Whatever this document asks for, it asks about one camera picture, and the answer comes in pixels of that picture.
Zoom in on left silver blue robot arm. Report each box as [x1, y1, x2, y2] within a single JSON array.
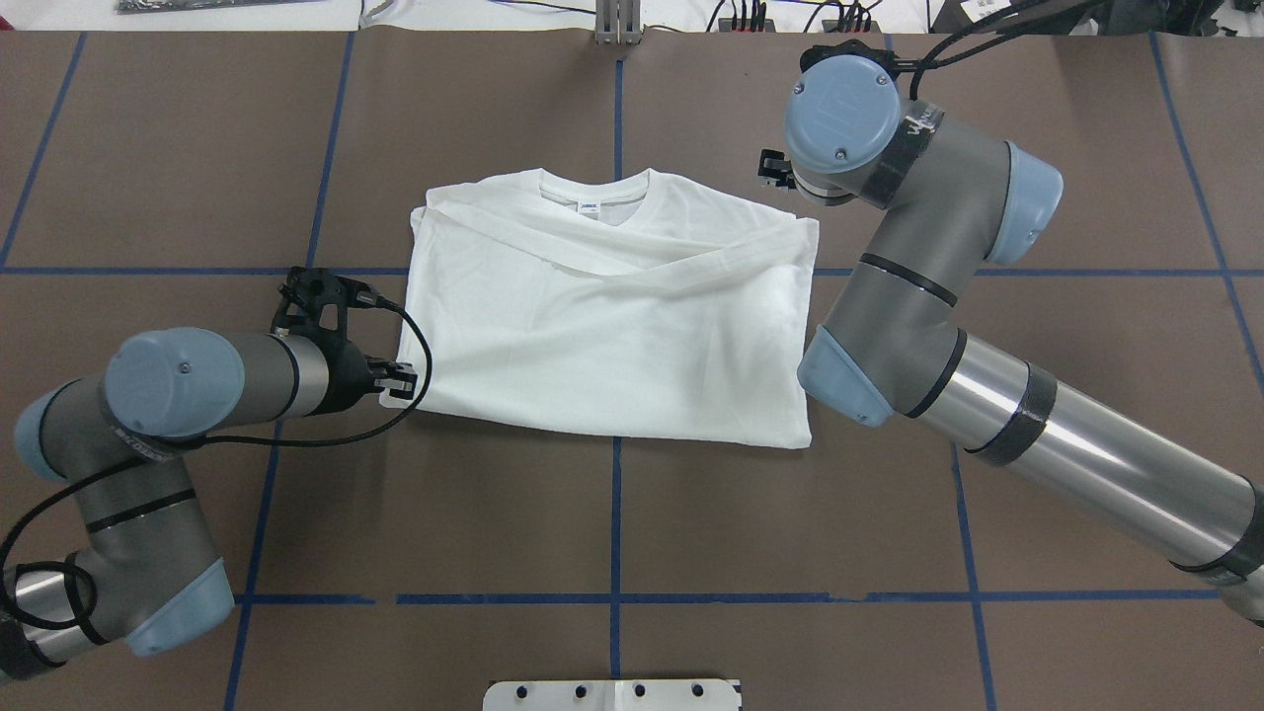
[[3, 267, 434, 683]]

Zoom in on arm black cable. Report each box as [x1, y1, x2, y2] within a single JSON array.
[[820, 0, 1107, 75], [0, 286, 434, 633]]

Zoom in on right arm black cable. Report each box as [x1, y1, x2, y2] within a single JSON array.
[[820, 0, 1107, 75]]

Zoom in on aluminium frame post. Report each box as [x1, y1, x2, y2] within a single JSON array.
[[594, 0, 643, 46]]

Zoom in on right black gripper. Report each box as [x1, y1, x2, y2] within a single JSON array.
[[755, 148, 798, 191]]

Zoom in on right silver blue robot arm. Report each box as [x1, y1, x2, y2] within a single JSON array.
[[761, 40, 1261, 625]]

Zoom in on lower orange black adapter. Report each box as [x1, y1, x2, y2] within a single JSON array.
[[810, 1, 882, 35]]

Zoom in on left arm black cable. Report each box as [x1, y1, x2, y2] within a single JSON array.
[[0, 286, 434, 633]]

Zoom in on upper orange black adapter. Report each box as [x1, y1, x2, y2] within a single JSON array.
[[707, 1, 775, 35]]

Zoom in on white long-sleeve printed shirt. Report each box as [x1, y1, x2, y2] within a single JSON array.
[[404, 168, 819, 449]]

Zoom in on orange black adapter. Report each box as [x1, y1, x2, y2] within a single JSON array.
[[810, 1, 882, 35], [707, 1, 775, 35]]

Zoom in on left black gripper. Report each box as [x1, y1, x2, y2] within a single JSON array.
[[270, 267, 418, 416]]

